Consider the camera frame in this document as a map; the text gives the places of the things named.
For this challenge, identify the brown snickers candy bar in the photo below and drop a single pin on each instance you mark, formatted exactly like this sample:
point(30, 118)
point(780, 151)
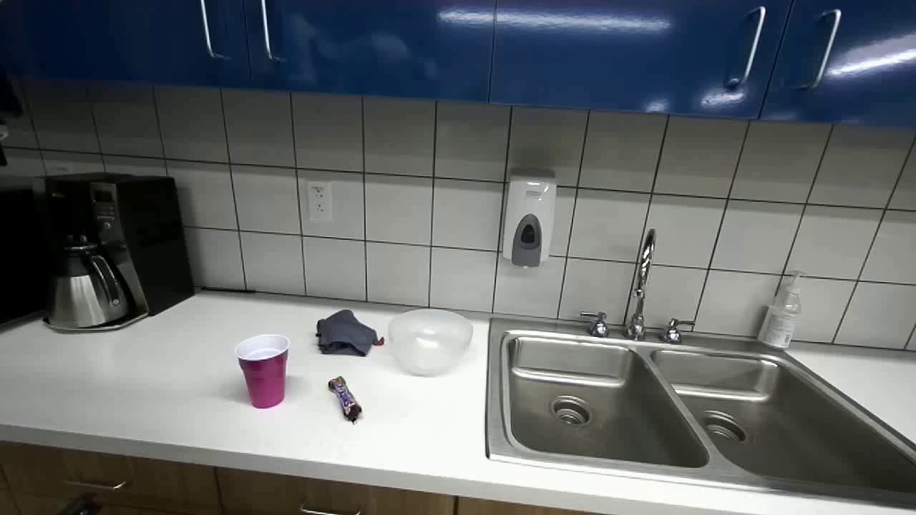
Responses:
point(347, 401)

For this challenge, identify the translucent white plastic bowl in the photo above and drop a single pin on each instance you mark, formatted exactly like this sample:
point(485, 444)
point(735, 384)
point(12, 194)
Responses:
point(429, 341)

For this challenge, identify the dark grey crumpled cloth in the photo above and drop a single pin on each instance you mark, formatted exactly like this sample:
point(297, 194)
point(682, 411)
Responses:
point(340, 334)

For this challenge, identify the chrome sink faucet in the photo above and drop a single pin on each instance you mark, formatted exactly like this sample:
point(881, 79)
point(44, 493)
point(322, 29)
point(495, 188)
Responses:
point(632, 320)

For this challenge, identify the magenta plastic cup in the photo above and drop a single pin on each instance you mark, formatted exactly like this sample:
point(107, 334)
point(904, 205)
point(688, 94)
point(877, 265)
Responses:
point(264, 367)

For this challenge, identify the stainless steel double sink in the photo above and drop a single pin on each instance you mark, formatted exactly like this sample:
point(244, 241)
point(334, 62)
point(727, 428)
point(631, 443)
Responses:
point(711, 414)

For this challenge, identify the black coffee maker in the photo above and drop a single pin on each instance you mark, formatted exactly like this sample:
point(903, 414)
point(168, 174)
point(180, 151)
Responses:
point(134, 221)

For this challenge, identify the clear soap pump bottle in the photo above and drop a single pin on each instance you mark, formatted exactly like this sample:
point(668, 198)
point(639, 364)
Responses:
point(782, 317)

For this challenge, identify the steel coffee carafe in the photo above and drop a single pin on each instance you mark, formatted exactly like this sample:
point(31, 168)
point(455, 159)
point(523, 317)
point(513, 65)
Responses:
point(85, 290)

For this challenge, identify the blue upper cabinets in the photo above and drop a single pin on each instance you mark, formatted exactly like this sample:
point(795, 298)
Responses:
point(811, 62)

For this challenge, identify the wooden lower cabinets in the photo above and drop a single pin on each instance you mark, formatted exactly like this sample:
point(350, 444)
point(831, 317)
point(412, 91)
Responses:
point(61, 481)

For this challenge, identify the white wall soap dispenser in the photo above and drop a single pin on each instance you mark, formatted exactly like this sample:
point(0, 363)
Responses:
point(526, 218)

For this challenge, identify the white wall power outlet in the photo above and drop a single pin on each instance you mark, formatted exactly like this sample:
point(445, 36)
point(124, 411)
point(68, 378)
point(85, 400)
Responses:
point(319, 201)

